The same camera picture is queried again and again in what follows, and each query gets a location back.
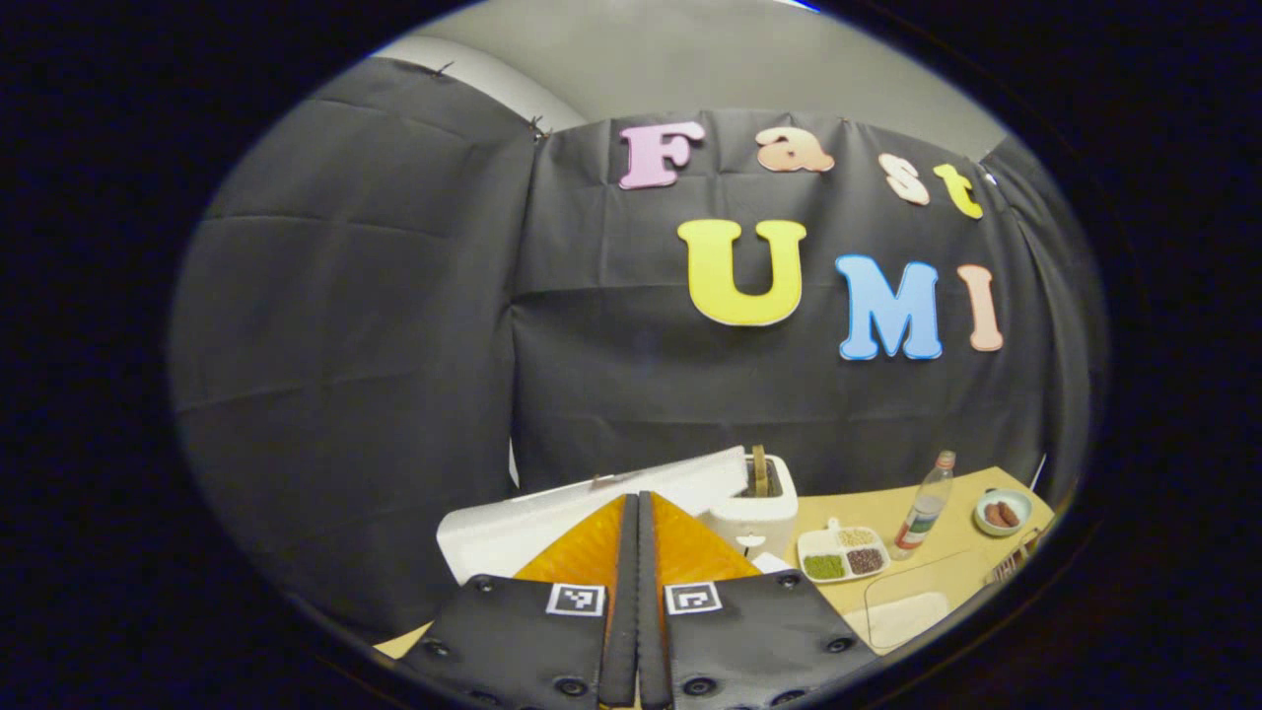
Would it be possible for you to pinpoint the black backdrop cloth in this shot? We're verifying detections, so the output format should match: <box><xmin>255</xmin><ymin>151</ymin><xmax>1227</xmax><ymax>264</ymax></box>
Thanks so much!
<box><xmin>168</xmin><ymin>57</ymin><xmax>1110</xmax><ymax>642</ymax></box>

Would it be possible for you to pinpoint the pale green plate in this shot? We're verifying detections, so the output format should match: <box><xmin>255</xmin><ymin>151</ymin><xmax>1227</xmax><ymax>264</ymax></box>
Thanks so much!
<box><xmin>974</xmin><ymin>489</ymin><xmax>1033</xmax><ymax>537</ymax></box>

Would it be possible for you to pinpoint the clear tray of white rice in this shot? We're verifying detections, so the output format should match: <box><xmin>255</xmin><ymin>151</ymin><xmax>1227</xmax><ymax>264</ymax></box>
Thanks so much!
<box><xmin>866</xmin><ymin>550</ymin><xmax>987</xmax><ymax>654</ymax></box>

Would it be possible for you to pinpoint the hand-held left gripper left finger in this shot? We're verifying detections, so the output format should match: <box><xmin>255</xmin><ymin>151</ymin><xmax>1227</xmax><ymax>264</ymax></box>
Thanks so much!
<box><xmin>394</xmin><ymin>491</ymin><xmax>640</xmax><ymax>710</ymax></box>

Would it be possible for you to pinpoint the white rice cooker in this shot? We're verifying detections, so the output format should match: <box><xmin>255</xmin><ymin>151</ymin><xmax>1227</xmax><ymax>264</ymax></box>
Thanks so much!
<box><xmin>437</xmin><ymin>446</ymin><xmax>750</xmax><ymax>585</ymax></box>

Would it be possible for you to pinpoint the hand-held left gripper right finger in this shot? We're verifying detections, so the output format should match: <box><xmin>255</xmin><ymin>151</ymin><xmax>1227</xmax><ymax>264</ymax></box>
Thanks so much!
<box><xmin>637</xmin><ymin>491</ymin><xmax>878</xmax><ymax>710</ymax></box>

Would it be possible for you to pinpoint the white divided grain dish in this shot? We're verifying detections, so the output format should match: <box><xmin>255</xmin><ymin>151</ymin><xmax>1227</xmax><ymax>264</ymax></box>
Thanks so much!
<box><xmin>797</xmin><ymin>520</ymin><xmax>891</xmax><ymax>584</ymax></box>

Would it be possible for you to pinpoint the white toaster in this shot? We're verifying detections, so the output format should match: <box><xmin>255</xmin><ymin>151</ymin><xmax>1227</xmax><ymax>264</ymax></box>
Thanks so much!
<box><xmin>710</xmin><ymin>454</ymin><xmax>800</xmax><ymax>563</ymax></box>

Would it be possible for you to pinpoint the clear plastic bottle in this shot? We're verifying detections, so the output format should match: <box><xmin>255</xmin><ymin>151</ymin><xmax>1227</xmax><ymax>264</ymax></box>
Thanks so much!
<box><xmin>893</xmin><ymin>451</ymin><xmax>957</xmax><ymax>561</ymax></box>

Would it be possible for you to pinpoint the metal wire chopstick holder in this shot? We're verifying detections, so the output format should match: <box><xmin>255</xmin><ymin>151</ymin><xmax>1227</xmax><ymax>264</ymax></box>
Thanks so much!
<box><xmin>991</xmin><ymin>542</ymin><xmax>1044</xmax><ymax>588</ymax></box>

